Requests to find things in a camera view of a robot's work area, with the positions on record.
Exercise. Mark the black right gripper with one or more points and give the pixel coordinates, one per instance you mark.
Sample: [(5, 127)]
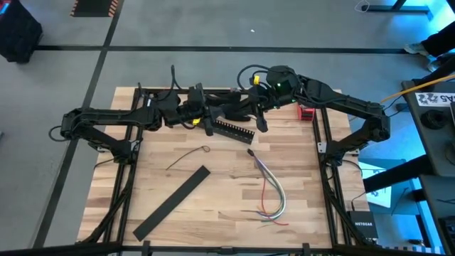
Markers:
[(264, 99)]

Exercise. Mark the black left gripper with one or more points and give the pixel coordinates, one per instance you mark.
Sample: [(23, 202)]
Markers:
[(177, 113)]

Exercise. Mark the black duct cover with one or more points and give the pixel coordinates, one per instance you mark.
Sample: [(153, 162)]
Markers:
[(170, 203)]

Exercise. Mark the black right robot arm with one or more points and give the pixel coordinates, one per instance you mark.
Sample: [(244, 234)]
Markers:
[(348, 103)]

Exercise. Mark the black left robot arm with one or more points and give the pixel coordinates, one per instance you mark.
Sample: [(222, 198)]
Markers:
[(106, 115)]

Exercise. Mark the orange tape dispenser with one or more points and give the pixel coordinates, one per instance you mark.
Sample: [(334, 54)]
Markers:
[(305, 113)]

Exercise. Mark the white paper sheet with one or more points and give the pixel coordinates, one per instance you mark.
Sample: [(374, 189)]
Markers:
[(377, 199)]

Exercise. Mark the black orange-striped floor mat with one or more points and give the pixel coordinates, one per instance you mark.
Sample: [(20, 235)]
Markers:
[(94, 7)]

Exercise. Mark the black tape roll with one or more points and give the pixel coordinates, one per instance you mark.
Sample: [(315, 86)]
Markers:
[(423, 119)]

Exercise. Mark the black stand foot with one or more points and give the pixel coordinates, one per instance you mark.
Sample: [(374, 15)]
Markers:
[(398, 8)]

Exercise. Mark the white printed label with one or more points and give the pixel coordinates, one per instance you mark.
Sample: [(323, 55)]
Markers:
[(433, 99)]

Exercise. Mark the dark grey side desk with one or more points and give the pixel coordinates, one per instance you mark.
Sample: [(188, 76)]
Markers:
[(433, 149), (437, 213)]

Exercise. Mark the person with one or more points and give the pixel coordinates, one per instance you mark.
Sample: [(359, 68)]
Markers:
[(440, 39)]

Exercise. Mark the black floor crate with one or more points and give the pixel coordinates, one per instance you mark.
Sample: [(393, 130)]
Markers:
[(17, 32)]

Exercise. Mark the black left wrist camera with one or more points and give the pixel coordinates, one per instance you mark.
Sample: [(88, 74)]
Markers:
[(196, 95)]

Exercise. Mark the grey metal mounting bracket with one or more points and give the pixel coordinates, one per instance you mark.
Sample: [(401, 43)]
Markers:
[(322, 147), (134, 145)]

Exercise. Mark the black Netgear network switch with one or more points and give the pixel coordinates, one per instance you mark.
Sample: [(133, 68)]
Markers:
[(362, 224)]

